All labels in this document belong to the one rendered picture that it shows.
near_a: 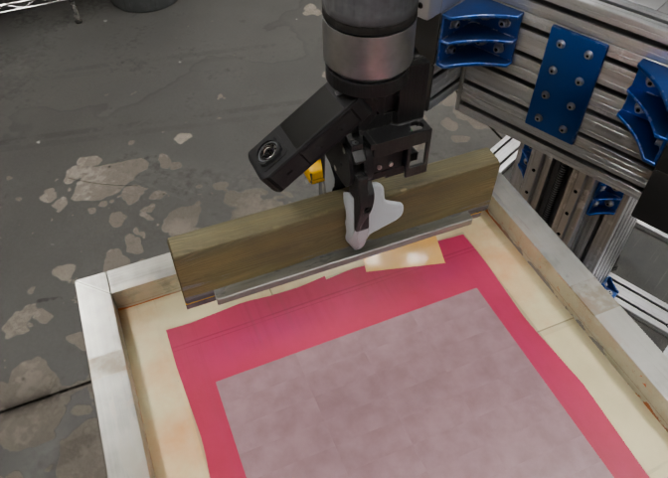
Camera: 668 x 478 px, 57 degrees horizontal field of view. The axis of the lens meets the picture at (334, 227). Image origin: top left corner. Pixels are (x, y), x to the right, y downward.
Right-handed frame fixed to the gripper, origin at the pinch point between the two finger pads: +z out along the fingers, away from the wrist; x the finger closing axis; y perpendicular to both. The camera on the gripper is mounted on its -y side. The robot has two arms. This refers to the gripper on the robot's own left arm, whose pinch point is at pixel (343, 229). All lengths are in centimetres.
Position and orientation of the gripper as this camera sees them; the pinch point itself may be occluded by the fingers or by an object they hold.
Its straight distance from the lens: 66.0
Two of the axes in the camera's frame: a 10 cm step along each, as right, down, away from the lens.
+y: 9.2, -2.9, 2.6
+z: 0.0, 6.8, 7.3
